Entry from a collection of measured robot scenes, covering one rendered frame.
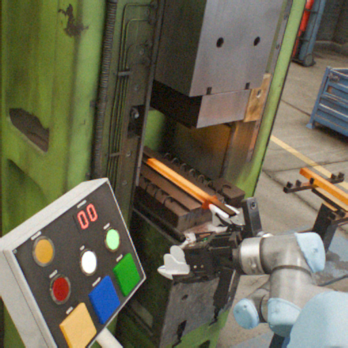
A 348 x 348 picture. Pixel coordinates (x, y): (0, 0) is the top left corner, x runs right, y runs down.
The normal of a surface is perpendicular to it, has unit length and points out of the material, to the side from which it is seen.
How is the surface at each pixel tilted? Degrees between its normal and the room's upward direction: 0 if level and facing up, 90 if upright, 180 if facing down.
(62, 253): 60
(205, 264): 90
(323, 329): 83
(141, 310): 42
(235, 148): 90
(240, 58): 90
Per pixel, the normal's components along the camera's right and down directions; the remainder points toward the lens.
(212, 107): 0.65, 0.44
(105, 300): 0.86, -0.16
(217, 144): -0.74, 0.20
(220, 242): -0.40, 0.37
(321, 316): -0.95, -0.31
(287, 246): -0.47, -0.62
